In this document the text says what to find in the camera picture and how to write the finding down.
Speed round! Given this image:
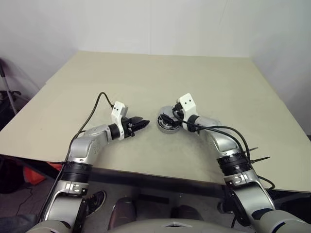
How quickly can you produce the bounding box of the black table frame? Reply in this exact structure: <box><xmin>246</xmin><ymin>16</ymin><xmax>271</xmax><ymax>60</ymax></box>
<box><xmin>0</xmin><ymin>155</ymin><xmax>311</xmax><ymax>214</ymax></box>

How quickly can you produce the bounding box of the silver hinged motor lid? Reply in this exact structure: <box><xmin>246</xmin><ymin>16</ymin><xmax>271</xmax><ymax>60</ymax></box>
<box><xmin>158</xmin><ymin>106</ymin><xmax>176</xmax><ymax>117</ymax></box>

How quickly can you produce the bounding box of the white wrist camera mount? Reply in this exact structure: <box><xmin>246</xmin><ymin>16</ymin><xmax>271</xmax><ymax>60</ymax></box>
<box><xmin>175</xmin><ymin>92</ymin><xmax>198</xmax><ymax>132</ymax></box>
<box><xmin>111</xmin><ymin>101</ymin><xmax>130</xmax><ymax>141</ymax></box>

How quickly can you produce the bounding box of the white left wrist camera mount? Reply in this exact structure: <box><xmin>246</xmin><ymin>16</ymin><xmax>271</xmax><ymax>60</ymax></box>
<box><xmin>111</xmin><ymin>101</ymin><xmax>130</xmax><ymax>141</ymax></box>

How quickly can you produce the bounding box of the grey robot torso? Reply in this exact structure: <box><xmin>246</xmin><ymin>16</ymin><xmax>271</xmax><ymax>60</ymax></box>
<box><xmin>31</xmin><ymin>217</ymin><xmax>258</xmax><ymax>233</ymax></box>

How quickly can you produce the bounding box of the grey tripod stand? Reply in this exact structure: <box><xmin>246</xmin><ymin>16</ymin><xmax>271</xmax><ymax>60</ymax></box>
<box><xmin>0</xmin><ymin>58</ymin><xmax>19</xmax><ymax>115</ymax></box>

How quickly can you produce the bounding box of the dark rounded shape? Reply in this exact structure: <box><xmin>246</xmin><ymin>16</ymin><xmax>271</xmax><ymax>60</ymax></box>
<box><xmin>108</xmin><ymin>197</ymin><xmax>138</xmax><ymax>228</ymax></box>

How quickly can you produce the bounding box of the orange object under table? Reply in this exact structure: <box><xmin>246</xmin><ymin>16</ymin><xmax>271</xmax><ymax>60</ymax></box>
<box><xmin>23</xmin><ymin>162</ymin><xmax>61</xmax><ymax>186</ymax></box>

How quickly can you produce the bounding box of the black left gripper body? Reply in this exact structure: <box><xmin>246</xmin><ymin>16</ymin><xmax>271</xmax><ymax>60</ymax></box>
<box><xmin>121</xmin><ymin>116</ymin><xmax>137</xmax><ymax>138</ymax></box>

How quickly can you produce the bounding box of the black spoked rotor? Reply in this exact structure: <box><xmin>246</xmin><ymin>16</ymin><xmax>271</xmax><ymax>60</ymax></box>
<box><xmin>157</xmin><ymin>116</ymin><xmax>181</xmax><ymax>130</ymax></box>

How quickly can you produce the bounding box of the black shoe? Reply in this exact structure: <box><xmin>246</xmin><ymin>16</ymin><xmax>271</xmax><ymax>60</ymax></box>
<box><xmin>86</xmin><ymin>190</ymin><xmax>107</xmax><ymax>216</ymax></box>

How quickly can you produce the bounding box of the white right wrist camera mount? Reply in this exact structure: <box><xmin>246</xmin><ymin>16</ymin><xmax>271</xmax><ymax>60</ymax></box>
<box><xmin>175</xmin><ymin>92</ymin><xmax>198</xmax><ymax>132</ymax></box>

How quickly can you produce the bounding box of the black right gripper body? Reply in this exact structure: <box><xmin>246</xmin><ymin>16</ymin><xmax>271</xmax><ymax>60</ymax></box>
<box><xmin>173</xmin><ymin>106</ymin><xmax>187</xmax><ymax>123</ymax></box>

